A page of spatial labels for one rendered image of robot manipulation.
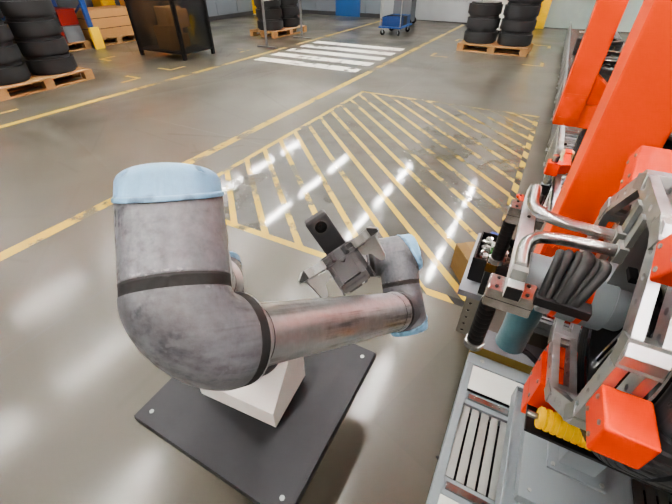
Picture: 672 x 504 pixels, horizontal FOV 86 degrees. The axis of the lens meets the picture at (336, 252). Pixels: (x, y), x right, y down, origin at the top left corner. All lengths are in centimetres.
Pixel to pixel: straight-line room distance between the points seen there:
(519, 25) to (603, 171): 785
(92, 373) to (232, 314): 166
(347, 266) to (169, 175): 36
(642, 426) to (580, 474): 72
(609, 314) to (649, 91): 58
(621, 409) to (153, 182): 76
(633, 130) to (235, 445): 142
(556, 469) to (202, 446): 109
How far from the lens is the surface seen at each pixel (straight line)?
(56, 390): 207
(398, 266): 84
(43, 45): 733
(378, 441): 159
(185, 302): 38
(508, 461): 151
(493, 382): 174
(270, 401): 121
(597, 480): 150
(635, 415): 79
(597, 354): 124
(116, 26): 1097
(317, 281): 63
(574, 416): 89
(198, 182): 42
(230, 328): 40
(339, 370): 137
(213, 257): 40
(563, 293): 75
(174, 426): 137
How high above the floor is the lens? 145
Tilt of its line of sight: 39 degrees down
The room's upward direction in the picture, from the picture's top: straight up
